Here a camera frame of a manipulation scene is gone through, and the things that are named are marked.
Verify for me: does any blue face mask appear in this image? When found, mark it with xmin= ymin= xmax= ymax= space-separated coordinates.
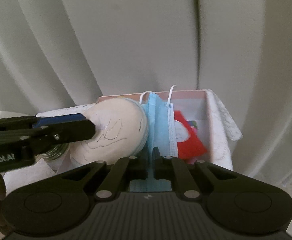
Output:
xmin=129 ymin=86 xmax=178 ymax=192

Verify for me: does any beige curtain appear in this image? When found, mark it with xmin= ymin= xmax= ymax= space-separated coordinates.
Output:
xmin=0 ymin=0 xmax=292 ymax=189

